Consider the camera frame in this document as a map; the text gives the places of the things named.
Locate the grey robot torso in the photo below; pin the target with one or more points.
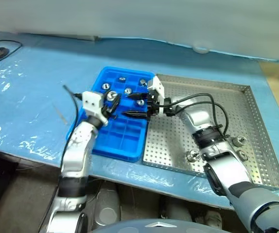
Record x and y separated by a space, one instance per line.
159 227

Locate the perforated steel tray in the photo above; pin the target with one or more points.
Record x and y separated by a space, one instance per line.
239 109

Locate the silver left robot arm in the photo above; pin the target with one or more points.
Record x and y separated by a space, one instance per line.
77 148

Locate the brown cardboard panel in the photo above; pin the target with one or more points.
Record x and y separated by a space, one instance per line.
274 97

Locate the blue plastic compartment tray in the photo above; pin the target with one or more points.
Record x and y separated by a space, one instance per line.
126 136

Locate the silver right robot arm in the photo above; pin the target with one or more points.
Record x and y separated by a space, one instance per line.
199 117

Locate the dark grey rounded shape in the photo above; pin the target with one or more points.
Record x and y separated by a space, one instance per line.
106 208

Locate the blue plastic table cover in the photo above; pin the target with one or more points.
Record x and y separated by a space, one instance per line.
44 77

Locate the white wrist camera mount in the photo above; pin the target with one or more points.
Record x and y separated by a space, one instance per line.
92 103
157 85

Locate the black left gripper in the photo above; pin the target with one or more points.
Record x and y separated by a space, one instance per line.
106 113

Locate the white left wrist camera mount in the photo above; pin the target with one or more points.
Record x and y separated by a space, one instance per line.
92 103

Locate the white round knob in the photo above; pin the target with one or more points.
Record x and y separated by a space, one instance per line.
200 49

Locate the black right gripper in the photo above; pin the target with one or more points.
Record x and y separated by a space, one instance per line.
152 106

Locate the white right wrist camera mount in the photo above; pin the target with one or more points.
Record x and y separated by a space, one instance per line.
157 85

